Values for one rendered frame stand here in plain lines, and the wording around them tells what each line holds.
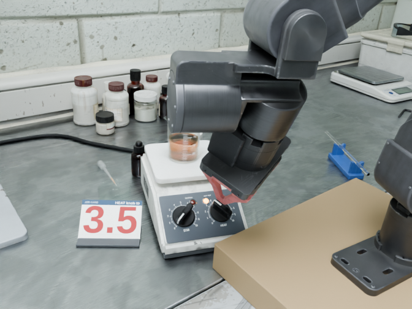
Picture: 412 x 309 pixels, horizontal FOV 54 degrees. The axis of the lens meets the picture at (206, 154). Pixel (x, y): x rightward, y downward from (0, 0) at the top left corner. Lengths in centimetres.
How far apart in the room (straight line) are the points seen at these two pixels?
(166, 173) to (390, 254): 33
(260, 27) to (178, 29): 85
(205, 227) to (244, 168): 17
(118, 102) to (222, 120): 61
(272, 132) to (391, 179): 19
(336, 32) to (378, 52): 129
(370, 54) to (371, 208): 105
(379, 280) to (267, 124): 26
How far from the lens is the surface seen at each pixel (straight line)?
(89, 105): 97
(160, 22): 116
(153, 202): 60
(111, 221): 62
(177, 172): 61
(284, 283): 51
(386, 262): 57
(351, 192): 72
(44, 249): 62
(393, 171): 52
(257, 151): 41
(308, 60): 34
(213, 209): 59
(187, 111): 34
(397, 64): 162
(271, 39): 34
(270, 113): 37
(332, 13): 36
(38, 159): 86
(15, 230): 66
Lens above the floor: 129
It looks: 27 degrees down
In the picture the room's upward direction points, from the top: 4 degrees clockwise
